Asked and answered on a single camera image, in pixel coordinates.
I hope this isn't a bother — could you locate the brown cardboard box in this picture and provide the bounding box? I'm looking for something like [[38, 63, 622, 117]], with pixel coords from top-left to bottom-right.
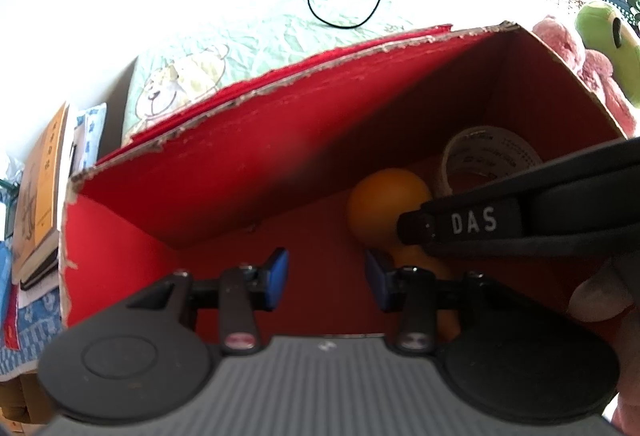
[[0, 373, 56, 432]]

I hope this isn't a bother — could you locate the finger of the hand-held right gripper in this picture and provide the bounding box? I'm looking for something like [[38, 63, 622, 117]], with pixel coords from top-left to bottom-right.
[[397, 209, 436, 247]]

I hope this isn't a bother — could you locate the pink plush toy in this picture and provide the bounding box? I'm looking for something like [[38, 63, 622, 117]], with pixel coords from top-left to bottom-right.
[[531, 14, 638, 137]]

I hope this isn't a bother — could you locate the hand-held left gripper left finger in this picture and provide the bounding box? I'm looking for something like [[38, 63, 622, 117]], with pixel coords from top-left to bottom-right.
[[120, 247, 291, 358]]

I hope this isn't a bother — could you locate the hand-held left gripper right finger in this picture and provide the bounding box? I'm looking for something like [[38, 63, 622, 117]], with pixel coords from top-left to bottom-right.
[[364, 249, 506, 358]]

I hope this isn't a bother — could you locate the beige tape roll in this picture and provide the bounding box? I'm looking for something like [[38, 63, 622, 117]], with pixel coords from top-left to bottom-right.
[[432, 126, 543, 197]]

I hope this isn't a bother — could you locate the black notebook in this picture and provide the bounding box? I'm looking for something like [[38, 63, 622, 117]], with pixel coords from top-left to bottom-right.
[[20, 255, 62, 292]]

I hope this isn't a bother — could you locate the red cardboard box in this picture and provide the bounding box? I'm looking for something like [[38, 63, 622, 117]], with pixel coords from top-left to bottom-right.
[[59, 20, 632, 342]]

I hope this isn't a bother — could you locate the orange rubber bulb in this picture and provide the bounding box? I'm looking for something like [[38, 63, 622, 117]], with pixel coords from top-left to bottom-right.
[[347, 169, 461, 342]]

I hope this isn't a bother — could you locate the person's right hand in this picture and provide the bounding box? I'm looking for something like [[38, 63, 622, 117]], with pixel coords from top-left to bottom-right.
[[569, 252, 640, 324]]

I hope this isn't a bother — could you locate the green teddy bear pillow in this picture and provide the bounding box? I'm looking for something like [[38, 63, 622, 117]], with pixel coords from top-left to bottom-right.
[[121, 0, 496, 148]]

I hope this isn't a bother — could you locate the blue patterned packet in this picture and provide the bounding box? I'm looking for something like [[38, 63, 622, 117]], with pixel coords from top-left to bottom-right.
[[75, 104, 108, 172]]

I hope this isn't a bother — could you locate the green round plush toy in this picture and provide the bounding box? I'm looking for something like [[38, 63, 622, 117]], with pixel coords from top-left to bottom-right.
[[574, 0, 640, 109]]

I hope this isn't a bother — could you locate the orange book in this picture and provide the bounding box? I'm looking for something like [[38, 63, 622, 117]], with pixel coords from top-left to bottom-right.
[[11, 101, 71, 282]]

